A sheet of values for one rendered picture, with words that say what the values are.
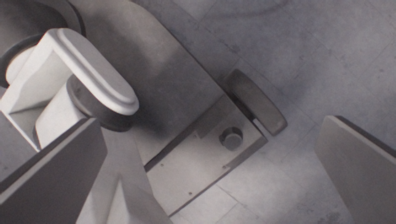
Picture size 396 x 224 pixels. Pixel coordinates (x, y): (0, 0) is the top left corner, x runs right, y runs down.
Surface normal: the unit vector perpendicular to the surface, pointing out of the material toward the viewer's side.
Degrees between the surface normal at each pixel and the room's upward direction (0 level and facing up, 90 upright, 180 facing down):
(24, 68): 18
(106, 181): 90
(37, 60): 0
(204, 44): 0
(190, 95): 0
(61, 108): 27
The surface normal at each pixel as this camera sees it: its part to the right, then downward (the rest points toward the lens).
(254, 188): -0.10, 0.18
